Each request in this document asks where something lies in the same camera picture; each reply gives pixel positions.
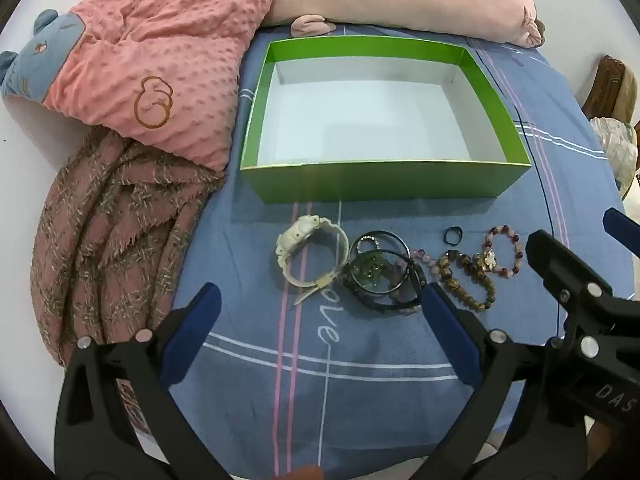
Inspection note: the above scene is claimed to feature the red and pink bead bracelet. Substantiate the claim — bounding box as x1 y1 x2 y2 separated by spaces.
481 225 525 280

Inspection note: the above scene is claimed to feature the brown wooden bead bracelet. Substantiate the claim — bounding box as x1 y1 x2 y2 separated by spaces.
437 249 498 312

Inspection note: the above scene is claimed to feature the green cardboard box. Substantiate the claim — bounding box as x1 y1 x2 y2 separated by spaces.
240 36 532 205

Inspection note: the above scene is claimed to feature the green gem brooch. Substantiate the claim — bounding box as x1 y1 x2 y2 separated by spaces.
354 256 398 293

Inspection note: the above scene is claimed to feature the brown pink woven scarf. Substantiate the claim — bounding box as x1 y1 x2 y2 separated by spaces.
31 127 227 436

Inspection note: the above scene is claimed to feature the blue striped bedsheet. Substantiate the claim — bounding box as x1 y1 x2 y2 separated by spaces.
127 22 631 480

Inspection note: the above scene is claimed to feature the white wrist watch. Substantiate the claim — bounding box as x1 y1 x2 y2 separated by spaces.
276 215 350 306

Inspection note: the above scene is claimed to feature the black wrist watch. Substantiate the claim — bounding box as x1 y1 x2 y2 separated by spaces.
345 255 428 313

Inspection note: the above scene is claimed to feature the grey metal bangle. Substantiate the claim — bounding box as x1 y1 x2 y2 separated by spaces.
348 230 408 291

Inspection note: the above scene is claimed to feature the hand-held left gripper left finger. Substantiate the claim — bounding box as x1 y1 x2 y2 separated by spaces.
54 282 236 480

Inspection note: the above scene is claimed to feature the pink dotted baby blanket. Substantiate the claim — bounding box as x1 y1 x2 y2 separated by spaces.
0 0 296 173

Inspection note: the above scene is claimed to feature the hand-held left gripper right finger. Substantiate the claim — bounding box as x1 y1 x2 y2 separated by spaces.
410 281 587 480

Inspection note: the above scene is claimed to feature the white crumpled cloth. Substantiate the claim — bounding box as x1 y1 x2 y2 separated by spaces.
589 117 638 196

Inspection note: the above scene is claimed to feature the pale pink bead bracelet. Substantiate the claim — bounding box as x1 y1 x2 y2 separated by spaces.
390 247 441 316

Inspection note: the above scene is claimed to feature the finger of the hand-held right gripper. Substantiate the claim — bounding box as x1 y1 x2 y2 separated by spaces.
602 207 640 252
526 229 640 362

